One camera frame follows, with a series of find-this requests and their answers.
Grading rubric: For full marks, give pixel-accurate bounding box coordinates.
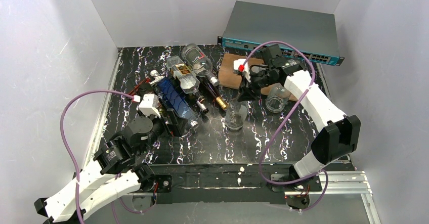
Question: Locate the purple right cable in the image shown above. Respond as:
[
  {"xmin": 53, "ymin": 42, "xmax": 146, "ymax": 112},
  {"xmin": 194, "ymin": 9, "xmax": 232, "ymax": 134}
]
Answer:
[{"xmin": 240, "ymin": 40, "xmax": 329, "ymax": 213}]

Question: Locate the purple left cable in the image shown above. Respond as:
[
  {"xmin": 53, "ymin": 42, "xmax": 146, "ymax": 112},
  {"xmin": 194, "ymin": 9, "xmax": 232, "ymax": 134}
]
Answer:
[{"xmin": 59, "ymin": 89, "xmax": 141, "ymax": 224}]

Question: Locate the clear bottle grey label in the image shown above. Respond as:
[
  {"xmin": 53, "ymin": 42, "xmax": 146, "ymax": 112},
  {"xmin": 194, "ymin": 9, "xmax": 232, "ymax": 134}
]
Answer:
[{"xmin": 181, "ymin": 43, "xmax": 220, "ymax": 86}]

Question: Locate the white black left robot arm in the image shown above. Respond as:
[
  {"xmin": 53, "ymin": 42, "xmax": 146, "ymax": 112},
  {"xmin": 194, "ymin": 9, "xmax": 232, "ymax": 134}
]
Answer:
[{"xmin": 34, "ymin": 109, "xmax": 188, "ymax": 223}]

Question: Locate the purple cable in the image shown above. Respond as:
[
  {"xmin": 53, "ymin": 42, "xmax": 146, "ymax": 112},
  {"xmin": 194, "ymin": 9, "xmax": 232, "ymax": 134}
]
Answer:
[
  {"xmin": 240, "ymin": 40, "xmax": 329, "ymax": 213},
  {"xmin": 59, "ymin": 89, "xmax": 141, "ymax": 224}
]

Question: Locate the dark bottle brown label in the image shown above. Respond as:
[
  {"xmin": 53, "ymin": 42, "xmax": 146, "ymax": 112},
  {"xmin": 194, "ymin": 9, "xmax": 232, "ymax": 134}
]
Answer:
[{"xmin": 135, "ymin": 82, "xmax": 154, "ymax": 98}]

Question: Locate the clear bottle gold label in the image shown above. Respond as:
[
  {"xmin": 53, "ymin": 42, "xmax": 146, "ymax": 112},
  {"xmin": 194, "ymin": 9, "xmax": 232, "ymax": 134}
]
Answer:
[{"xmin": 166, "ymin": 56, "xmax": 200, "ymax": 94}]

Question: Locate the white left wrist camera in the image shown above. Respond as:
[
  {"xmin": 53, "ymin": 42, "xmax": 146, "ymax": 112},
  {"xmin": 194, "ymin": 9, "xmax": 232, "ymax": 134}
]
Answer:
[{"xmin": 137, "ymin": 94, "xmax": 161, "ymax": 118}]

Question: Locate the blue square glass bottle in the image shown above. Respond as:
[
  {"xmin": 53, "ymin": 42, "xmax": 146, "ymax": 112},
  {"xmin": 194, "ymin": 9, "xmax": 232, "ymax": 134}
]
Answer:
[{"xmin": 150, "ymin": 70, "xmax": 199, "ymax": 129}]

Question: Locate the teal network switch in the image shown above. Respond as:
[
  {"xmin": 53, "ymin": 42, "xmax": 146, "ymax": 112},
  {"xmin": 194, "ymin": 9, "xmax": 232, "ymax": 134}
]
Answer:
[{"xmin": 218, "ymin": 1, "xmax": 344, "ymax": 66}]

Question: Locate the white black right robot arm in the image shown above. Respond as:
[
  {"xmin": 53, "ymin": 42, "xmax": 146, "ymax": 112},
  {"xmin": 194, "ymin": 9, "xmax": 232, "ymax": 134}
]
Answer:
[{"xmin": 233, "ymin": 41, "xmax": 361, "ymax": 185}]

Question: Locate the red black wine rack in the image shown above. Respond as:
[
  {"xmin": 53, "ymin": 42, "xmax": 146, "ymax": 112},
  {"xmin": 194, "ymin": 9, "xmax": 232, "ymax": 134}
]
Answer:
[{"xmin": 129, "ymin": 78, "xmax": 153, "ymax": 97}]

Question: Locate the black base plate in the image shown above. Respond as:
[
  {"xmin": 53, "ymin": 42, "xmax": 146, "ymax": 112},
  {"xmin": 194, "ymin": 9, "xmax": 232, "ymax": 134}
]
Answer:
[{"xmin": 120, "ymin": 163, "xmax": 322, "ymax": 205}]

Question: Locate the wooden board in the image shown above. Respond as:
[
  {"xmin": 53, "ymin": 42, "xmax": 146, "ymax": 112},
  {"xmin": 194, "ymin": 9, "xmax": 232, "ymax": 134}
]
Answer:
[{"xmin": 218, "ymin": 53, "xmax": 297, "ymax": 101}]

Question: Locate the dark bottle gold foil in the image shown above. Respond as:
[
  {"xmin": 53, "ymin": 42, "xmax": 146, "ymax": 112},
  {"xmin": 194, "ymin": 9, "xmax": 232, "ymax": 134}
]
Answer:
[{"xmin": 201, "ymin": 78, "xmax": 228, "ymax": 110}]

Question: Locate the clear round glass bottle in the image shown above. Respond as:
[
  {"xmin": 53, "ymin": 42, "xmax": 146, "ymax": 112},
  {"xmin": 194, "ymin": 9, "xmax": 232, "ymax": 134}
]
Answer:
[{"xmin": 265, "ymin": 83, "xmax": 291, "ymax": 113}]

